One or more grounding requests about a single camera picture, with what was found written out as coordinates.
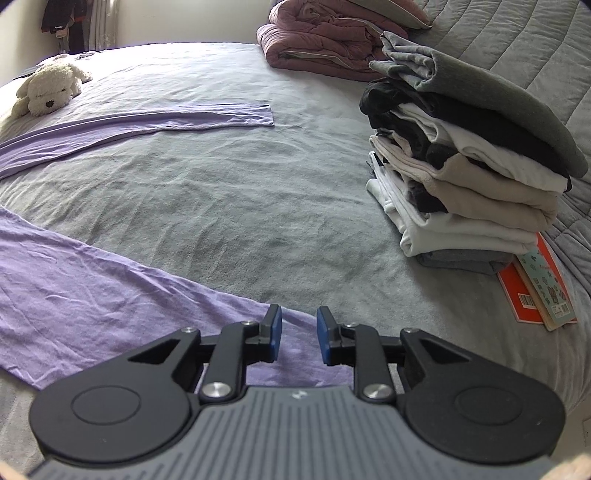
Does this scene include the grey bed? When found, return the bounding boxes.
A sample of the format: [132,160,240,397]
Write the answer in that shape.
[0,41,591,462]

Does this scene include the pink grey pillow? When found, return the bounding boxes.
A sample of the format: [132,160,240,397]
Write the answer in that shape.
[355,0,435,31]

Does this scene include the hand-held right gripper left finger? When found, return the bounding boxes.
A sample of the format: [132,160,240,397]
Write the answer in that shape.
[124,305,282,402]

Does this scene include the dark hanging jacket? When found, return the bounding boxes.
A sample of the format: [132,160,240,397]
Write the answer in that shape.
[41,0,86,51]

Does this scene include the illustrated book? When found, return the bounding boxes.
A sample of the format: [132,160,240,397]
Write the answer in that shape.
[515,244,579,330]

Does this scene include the grey quilted headboard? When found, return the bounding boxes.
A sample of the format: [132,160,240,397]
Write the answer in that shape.
[406,0,591,259]

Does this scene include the red and green books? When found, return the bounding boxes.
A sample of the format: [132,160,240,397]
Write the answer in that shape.
[498,233,573,324]

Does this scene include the stack of folded clothes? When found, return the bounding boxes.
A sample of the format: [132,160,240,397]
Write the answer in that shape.
[360,31,589,275]

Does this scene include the purple pants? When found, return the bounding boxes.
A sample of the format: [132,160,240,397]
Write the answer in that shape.
[0,99,356,393]

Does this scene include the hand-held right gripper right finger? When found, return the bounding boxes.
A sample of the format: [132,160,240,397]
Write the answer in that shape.
[316,307,474,402]

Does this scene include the pink folded quilt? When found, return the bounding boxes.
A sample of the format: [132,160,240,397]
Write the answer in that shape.
[256,0,411,83]

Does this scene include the white plush dog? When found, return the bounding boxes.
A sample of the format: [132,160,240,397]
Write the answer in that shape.
[11,54,93,118]

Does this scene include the grey star curtain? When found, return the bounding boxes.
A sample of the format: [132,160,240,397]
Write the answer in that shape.
[83,0,118,51]

